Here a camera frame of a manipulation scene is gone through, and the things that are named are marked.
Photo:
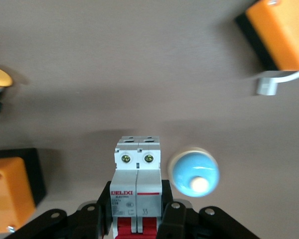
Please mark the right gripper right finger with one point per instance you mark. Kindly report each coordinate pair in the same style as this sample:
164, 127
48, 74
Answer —
179, 221

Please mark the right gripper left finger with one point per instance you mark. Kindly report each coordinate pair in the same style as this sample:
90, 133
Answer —
89, 221

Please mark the white red circuit breaker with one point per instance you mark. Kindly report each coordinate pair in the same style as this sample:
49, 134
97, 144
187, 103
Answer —
137, 179

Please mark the light blue dome knob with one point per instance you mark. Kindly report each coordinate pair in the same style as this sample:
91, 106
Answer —
194, 171

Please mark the orange button box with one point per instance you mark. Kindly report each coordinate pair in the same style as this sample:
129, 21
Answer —
10, 189
281, 37

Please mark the brown table cover sheet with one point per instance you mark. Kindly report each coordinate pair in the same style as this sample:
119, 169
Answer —
114, 74

